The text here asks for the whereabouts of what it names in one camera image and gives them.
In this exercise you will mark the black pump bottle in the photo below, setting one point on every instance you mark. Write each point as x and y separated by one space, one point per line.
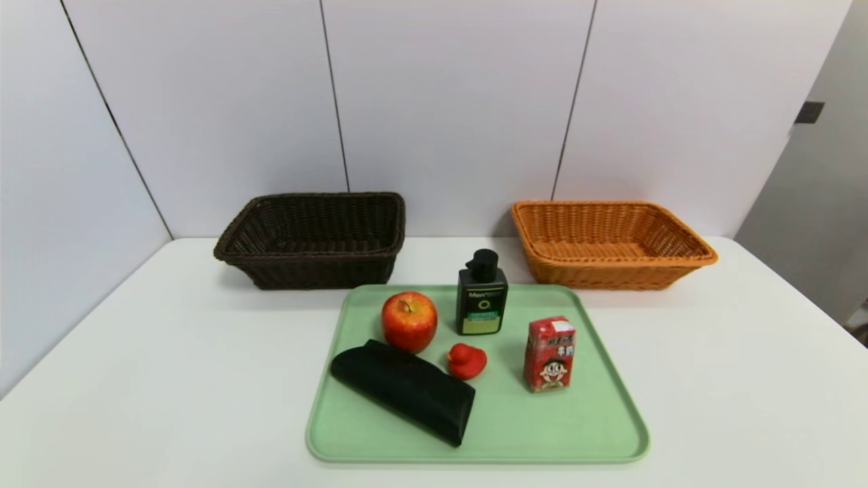
482 298

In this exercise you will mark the red apple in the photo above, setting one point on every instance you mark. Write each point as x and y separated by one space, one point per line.
409 325

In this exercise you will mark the dark wall bracket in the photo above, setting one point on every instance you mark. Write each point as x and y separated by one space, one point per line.
810 112

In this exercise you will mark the light green plastic tray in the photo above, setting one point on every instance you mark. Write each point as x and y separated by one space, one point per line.
515 420

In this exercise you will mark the red rubber duck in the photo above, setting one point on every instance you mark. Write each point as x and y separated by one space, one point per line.
466 362

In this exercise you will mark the black leather pouch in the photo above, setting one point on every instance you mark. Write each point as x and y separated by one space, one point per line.
407 390

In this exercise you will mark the red milk carton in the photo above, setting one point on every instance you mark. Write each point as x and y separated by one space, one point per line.
550 356

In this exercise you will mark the dark brown wicker basket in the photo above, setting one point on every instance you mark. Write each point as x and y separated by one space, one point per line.
305 271

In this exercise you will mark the orange wicker basket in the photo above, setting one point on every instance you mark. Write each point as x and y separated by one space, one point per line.
610 274

